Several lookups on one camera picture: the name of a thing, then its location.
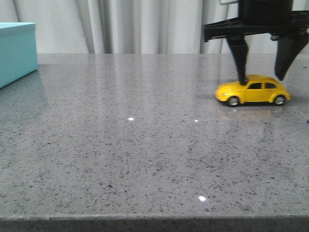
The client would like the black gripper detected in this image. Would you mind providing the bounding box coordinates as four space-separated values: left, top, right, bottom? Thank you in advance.
203 0 309 86

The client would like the yellow toy beetle car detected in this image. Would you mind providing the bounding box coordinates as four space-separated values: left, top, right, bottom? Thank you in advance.
215 74 290 106

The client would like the turquoise blue box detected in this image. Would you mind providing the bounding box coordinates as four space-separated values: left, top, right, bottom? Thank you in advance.
0 22 38 87

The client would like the grey pleated curtain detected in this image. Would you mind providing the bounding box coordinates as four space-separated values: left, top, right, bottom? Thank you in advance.
0 0 309 55

